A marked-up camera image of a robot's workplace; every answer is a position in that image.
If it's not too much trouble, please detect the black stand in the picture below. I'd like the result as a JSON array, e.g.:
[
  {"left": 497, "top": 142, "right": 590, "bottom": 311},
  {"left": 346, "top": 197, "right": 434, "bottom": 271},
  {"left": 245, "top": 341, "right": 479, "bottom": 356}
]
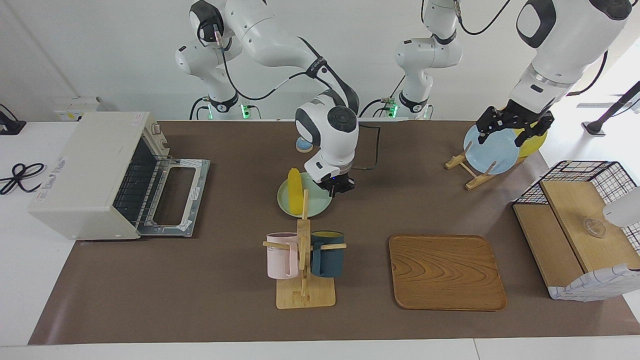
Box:
[{"left": 582, "top": 81, "right": 640, "bottom": 137}]

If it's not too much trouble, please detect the dark teal mug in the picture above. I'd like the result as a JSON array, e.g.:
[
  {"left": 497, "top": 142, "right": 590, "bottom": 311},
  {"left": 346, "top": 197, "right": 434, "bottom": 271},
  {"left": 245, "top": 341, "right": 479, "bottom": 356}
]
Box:
[{"left": 310, "top": 230, "right": 345, "bottom": 278}]

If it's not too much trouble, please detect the yellow corn cob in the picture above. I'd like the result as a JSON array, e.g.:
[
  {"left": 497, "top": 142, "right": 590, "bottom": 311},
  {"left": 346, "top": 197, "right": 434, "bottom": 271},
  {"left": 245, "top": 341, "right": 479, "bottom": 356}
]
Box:
[{"left": 287, "top": 167, "right": 304, "bottom": 214}]

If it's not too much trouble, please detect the wooden plate rack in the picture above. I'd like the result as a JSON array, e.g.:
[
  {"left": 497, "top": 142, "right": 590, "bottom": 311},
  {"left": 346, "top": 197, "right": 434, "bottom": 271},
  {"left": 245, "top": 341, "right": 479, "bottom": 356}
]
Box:
[{"left": 445, "top": 141, "right": 531, "bottom": 191}]

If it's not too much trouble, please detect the wooden mug tree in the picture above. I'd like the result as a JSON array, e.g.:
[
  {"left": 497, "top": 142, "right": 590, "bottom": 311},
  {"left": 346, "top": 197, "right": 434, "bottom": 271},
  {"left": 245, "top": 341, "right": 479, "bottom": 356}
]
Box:
[{"left": 263, "top": 188, "right": 347, "bottom": 309}]

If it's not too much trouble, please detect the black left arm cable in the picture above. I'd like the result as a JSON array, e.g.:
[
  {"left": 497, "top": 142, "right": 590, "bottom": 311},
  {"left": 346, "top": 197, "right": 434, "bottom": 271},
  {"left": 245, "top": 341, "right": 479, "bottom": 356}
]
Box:
[{"left": 456, "top": 0, "right": 609, "bottom": 97}]

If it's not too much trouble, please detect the yellow plate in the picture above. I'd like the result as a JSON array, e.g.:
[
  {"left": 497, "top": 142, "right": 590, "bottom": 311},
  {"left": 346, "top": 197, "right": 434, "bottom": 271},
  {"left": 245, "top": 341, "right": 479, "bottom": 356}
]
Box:
[{"left": 500, "top": 105, "right": 549, "bottom": 159}]

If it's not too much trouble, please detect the toaster oven glass door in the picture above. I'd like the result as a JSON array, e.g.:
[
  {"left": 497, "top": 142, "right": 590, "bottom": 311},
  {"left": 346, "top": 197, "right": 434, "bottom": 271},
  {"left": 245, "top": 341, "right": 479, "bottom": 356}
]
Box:
[{"left": 137, "top": 157, "right": 211, "bottom": 238}]

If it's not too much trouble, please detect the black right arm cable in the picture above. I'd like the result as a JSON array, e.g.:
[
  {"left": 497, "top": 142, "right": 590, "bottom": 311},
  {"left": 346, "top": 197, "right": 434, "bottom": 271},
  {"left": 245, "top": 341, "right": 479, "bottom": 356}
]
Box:
[{"left": 212, "top": 20, "right": 381, "bottom": 171}]

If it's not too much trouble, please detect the cream toaster oven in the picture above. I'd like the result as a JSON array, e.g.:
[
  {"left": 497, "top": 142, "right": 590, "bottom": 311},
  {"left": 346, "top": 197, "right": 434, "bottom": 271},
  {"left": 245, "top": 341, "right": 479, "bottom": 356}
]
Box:
[{"left": 28, "top": 111, "right": 172, "bottom": 241}]

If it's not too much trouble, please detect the wire basket wooden shelf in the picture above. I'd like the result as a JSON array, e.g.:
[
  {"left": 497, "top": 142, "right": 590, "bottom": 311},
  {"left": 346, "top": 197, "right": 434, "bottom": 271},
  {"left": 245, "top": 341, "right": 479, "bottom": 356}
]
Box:
[{"left": 513, "top": 180, "right": 640, "bottom": 300}]

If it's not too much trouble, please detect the white rounded object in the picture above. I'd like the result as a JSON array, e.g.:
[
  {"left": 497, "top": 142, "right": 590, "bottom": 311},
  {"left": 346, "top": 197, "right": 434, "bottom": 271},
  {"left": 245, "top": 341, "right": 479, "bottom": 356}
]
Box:
[{"left": 602, "top": 187, "right": 640, "bottom": 228}]

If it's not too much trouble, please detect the pink mug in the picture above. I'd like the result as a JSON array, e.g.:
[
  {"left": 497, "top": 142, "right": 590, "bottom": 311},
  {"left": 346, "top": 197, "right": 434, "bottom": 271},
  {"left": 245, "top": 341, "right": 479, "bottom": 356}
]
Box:
[{"left": 266, "top": 232, "right": 301, "bottom": 280}]

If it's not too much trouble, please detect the brown table mat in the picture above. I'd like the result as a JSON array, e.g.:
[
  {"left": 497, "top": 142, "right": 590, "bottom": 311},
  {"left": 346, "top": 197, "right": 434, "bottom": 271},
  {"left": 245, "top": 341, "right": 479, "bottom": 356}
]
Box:
[{"left": 28, "top": 120, "right": 640, "bottom": 346}]

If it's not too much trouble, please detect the black wire basket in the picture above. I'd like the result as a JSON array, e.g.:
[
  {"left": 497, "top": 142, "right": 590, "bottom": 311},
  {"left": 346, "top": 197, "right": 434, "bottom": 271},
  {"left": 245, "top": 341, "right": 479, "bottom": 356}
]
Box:
[{"left": 512, "top": 160, "right": 640, "bottom": 240}]

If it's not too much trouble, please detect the white power box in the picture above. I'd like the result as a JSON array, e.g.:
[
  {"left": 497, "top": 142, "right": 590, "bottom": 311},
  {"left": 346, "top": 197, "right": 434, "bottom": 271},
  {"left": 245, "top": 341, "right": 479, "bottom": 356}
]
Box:
[{"left": 54, "top": 96, "right": 104, "bottom": 122}]

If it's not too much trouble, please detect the brown wooden tray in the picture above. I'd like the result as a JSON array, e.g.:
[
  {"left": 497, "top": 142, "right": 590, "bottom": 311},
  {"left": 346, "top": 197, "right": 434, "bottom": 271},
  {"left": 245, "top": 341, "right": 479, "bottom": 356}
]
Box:
[{"left": 388, "top": 234, "right": 508, "bottom": 312}]

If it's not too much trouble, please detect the light blue plate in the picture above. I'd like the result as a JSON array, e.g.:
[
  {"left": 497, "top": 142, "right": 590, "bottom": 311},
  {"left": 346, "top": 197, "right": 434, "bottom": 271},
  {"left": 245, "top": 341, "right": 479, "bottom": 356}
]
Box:
[{"left": 463, "top": 122, "right": 521, "bottom": 175}]

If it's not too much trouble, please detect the light green plate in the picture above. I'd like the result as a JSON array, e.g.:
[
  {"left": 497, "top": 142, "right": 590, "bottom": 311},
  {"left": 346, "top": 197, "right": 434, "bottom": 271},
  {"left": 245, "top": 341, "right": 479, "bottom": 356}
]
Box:
[{"left": 277, "top": 172, "right": 334, "bottom": 219}]

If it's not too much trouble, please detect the black clamp base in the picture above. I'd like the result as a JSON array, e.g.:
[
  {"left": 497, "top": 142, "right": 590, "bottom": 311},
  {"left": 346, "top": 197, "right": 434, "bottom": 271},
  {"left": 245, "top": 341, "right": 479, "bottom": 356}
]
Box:
[{"left": 0, "top": 103, "right": 27, "bottom": 136}]

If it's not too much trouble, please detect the white checked cloth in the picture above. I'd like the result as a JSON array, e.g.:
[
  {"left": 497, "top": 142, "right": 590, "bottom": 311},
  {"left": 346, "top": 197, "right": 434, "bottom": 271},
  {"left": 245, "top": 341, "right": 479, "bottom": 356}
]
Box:
[{"left": 548, "top": 264, "right": 640, "bottom": 302}]

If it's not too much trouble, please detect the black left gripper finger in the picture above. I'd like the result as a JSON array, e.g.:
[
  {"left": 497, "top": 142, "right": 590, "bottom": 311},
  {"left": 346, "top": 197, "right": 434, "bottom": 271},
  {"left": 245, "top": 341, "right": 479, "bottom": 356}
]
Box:
[
  {"left": 515, "top": 112, "right": 556, "bottom": 147},
  {"left": 475, "top": 106, "right": 505, "bottom": 145}
]

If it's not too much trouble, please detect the black coiled cable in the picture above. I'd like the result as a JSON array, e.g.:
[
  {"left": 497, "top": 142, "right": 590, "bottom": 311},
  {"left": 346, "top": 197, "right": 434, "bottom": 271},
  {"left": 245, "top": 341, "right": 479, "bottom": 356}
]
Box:
[{"left": 0, "top": 163, "right": 47, "bottom": 196}]

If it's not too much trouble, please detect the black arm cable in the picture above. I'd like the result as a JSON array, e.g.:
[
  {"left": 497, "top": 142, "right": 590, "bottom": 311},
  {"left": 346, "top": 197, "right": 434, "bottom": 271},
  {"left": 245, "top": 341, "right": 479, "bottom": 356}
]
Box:
[
  {"left": 212, "top": 20, "right": 381, "bottom": 171},
  {"left": 456, "top": 0, "right": 609, "bottom": 97}
]

